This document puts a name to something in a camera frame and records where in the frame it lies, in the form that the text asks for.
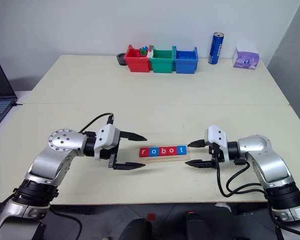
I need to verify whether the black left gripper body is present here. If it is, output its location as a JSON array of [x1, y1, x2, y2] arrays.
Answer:
[[99, 128, 123, 170]]

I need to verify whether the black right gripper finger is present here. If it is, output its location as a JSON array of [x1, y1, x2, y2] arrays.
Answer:
[[187, 139, 209, 149], [184, 159, 216, 169]]

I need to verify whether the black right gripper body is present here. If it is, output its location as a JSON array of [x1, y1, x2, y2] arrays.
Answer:
[[207, 141, 226, 164]]

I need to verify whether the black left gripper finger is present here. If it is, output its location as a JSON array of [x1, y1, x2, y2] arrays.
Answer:
[[114, 161, 147, 172], [119, 130, 148, 142]]

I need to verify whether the light wooden letter tray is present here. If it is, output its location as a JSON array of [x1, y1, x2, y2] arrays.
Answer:
[[137, 145, 192, 165]]

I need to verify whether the dark rounded shape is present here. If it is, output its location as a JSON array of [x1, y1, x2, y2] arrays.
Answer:
[[185, 211, 213, 240], [118, 217, 153, 240]]

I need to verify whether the red plastic storage bin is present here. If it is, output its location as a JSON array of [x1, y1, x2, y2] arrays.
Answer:
[[123, 44, 151, 73]]

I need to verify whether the green plastic storage bin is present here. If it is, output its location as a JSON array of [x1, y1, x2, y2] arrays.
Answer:
[[148, 46, 176, 74]]

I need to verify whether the black round holder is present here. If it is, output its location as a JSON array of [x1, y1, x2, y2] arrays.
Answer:
[[116, 52, 128, 67]]

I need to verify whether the blue plastic storage bin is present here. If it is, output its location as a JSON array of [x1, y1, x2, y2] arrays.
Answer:
[[173, 46, 199, 75]]

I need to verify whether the blue drink can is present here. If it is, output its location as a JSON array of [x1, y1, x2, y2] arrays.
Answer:
[[207, 31, 225, 65]]

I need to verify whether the purple tissue box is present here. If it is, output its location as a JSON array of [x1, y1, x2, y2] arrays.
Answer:
[[232, 39, 260, 70]]

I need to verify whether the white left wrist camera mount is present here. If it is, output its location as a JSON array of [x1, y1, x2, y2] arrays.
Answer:
[[93, 124, 121, 161]]

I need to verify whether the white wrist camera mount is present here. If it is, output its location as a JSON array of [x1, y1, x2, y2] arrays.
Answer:
[[93, 124, 121, 161], [204, 124, 228, 161]]

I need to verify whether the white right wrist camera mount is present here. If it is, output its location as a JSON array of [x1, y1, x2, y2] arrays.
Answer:
[[204, 124, 228, 161]]

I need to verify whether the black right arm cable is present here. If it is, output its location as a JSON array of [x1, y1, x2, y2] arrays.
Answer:
[[216, 158, 268, 198]]

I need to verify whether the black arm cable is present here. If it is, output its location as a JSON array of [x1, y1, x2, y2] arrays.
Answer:
[[216, 158, 268, 198], [77, 112, 115, 134]]

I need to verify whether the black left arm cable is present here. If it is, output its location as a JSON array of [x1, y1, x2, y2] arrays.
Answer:
[[77, 112, 115, 134]]

